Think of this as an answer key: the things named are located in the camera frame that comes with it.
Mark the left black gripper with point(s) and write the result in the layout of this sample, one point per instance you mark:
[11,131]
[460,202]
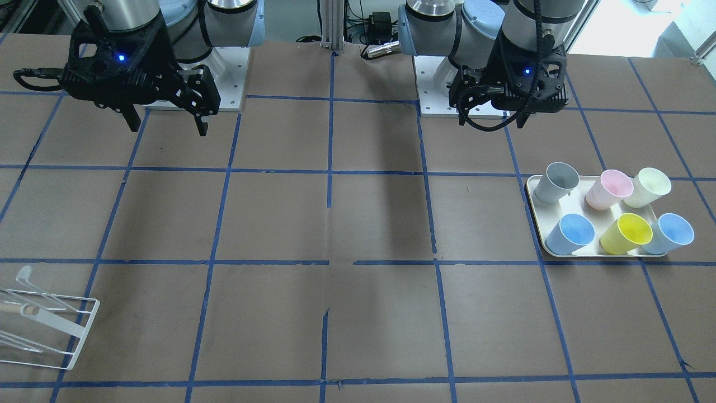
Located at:
[494,70]

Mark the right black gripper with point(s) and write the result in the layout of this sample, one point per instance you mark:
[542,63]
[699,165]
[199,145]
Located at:
[158,54]

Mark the light blue plastic cup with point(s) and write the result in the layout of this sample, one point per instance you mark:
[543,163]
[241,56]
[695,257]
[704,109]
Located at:
[572,232]

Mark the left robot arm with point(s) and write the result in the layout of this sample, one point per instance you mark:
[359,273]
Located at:
[465,33]

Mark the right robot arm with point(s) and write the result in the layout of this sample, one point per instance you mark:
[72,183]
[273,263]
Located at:
[195,27]

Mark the grey plastic cup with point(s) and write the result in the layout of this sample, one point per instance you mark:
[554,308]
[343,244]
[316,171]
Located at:
[560,179]

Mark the pink plastic cup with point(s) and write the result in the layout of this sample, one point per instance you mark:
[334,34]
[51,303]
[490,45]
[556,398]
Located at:
[609,189]

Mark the pale green plastic cup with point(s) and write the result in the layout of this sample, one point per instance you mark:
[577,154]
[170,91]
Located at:
[649,185]

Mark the yellow plastic cup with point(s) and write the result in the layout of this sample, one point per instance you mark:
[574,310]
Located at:
[627,233]

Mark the cream plastic tray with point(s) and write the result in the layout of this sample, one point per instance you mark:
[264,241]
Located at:
[546,217]

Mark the black power adapter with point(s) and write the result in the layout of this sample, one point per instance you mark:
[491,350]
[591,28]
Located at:
[379,26]

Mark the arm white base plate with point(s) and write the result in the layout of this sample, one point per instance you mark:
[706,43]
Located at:
[229,67]
[433,75]

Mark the silver cable connector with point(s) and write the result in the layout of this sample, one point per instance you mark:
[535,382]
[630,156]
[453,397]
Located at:
[382,50]

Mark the aluminium frame post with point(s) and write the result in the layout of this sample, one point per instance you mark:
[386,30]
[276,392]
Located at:
[332,17]

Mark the white wire dish rack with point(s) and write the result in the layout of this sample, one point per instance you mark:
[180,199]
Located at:
[44,329]

